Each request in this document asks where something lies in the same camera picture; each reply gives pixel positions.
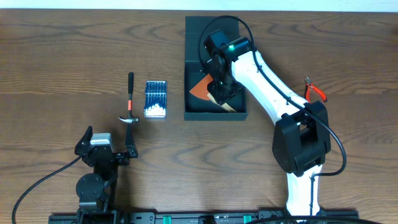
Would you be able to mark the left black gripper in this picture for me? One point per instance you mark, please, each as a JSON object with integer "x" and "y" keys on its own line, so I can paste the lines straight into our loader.
{"x": 116, "y": 157}

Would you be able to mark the red black handled pliers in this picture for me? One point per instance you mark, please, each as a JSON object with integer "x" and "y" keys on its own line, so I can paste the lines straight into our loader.
{"x": 309, "y": 86}

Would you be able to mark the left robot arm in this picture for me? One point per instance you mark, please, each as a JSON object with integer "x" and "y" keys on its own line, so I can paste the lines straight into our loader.
{"x": 97, "y": 190}

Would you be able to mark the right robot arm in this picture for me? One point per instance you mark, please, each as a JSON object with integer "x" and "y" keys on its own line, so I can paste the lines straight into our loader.
{"x": 300, "y": 141}

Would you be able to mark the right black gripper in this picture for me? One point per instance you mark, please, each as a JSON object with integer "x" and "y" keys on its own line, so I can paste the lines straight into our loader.
{"x": 222, "y": 98}

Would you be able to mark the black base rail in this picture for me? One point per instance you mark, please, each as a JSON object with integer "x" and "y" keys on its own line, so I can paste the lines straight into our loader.
{"x": 167, "y": 218}

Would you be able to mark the orange scraper wooden handle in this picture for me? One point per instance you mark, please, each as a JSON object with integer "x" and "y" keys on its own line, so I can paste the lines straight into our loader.
{"x": 200, "y": 91}

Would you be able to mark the black handled claw hammer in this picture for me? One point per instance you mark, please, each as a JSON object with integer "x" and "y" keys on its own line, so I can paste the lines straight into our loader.
{"x": 130, "y": 118}

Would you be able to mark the clear blue precision screwdriver case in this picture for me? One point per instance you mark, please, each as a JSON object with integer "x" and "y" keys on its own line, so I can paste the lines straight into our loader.
{"x": 156, "y": 99}

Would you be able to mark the black open gift box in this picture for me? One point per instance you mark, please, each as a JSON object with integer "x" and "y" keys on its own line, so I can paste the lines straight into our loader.
{"x": 197, "y": 109}

